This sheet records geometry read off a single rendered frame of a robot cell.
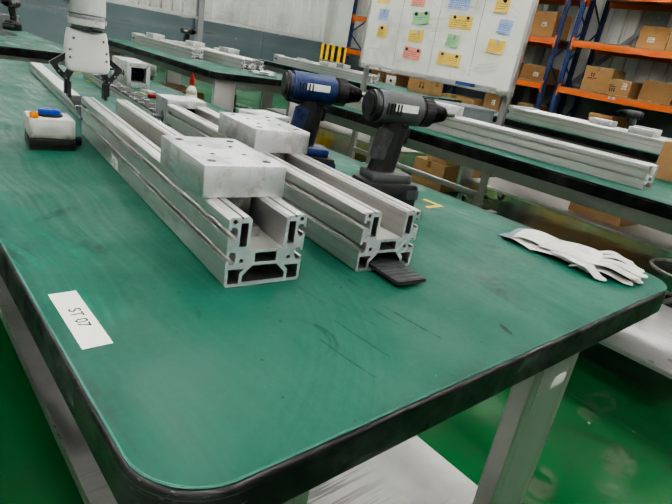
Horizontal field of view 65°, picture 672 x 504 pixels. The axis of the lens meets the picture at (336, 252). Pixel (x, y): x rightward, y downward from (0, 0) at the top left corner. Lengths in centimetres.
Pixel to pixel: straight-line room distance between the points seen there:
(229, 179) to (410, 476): 83
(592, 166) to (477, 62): 196
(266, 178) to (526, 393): 58
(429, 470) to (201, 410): 91
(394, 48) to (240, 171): 390
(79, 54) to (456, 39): 305
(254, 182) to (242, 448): 36
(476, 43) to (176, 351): 368
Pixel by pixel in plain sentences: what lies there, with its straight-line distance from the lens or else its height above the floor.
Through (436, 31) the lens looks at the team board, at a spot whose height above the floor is 129.
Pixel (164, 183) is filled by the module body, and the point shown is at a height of 84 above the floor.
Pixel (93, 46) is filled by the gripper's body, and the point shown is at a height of 96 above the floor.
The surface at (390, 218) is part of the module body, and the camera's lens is 76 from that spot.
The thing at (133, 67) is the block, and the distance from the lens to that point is 236.
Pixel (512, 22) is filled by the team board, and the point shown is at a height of 140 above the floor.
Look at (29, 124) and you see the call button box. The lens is 117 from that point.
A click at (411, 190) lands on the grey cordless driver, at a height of 82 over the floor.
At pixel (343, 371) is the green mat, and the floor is 78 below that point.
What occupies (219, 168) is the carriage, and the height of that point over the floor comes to 90.
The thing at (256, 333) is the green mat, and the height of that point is 78.
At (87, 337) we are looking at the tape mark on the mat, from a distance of 53.
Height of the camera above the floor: 105
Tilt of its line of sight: 21 degrees down
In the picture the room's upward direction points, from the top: 10 degrees clockwise
